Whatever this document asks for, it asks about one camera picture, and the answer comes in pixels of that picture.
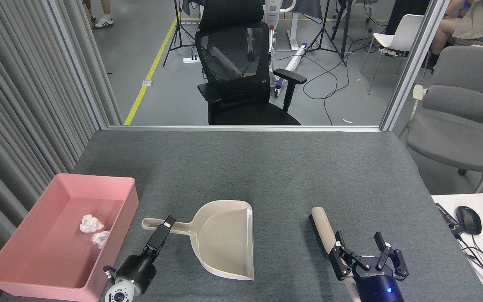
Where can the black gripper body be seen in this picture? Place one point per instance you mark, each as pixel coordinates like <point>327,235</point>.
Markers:
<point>380,287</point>
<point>138,272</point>

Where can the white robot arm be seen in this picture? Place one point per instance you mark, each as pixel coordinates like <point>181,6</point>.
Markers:
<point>120,293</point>

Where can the black tripod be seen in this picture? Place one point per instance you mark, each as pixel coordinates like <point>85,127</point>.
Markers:
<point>178,25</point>
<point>323,25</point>

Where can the flat black device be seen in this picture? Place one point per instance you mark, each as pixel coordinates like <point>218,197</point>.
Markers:
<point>449,219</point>

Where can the grey pleated curtain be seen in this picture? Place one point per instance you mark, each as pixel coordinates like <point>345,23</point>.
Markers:
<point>6,105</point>

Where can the silver aluminium post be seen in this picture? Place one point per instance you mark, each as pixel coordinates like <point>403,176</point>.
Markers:
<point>413,63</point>

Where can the dark hanging cloth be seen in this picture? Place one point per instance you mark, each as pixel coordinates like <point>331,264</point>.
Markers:
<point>308,10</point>

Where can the black mesh office chair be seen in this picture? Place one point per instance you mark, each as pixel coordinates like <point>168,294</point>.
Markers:
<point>245,113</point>

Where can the seated person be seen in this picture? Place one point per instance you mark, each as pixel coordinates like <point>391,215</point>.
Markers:
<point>476,21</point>

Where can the white stand on wheels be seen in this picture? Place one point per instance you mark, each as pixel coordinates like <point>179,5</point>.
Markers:
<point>271,12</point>

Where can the white rolled tube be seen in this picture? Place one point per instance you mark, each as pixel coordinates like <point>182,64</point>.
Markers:
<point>295,61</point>

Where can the black computer mouse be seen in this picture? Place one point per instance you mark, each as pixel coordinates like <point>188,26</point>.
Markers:
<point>468,220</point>

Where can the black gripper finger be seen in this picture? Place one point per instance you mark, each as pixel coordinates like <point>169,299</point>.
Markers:
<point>394,260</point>
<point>346,258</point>
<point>157,241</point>

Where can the beige plastic dustpan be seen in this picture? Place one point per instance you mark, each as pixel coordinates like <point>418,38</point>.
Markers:
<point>224,239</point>

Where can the beige hand brush black bristles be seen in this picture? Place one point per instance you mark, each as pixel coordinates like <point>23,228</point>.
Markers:
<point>321,222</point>

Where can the white power strip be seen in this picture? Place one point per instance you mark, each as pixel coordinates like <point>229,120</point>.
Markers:
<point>191,60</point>

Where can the white plastic chair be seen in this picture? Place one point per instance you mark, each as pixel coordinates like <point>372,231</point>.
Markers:
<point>401,35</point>

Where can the white paper ball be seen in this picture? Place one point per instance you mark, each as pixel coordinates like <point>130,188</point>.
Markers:
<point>90,223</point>
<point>100,239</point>

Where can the pink plastic bin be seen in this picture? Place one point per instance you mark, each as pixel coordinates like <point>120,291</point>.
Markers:
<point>36,251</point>

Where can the metal floor socket plate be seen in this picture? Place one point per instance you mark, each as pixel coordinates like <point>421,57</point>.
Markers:
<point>146,82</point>

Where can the grey padded chair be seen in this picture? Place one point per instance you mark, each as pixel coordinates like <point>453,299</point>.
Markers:
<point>455,142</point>

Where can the silver table edge rail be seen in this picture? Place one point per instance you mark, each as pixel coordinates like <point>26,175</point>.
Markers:
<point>245,128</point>

